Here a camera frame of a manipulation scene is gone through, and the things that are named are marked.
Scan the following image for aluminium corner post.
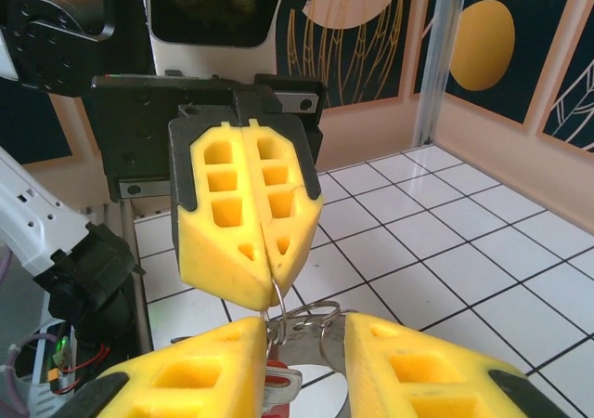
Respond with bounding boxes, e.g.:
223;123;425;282
415;0;465;148

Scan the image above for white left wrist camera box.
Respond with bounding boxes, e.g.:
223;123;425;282
146;0;279;76

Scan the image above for small silver split ring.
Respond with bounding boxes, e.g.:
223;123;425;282
317;322;348;375
287;299;343;332
260;273;288;347

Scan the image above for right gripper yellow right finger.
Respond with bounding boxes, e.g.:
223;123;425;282
342;312;561;418

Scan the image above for silver key with red head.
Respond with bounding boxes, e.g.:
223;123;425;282
262;359;305;418

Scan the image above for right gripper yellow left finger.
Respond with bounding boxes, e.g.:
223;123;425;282
69;315;271;418

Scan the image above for thin red black wires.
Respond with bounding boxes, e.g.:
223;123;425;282
45;338;112;396

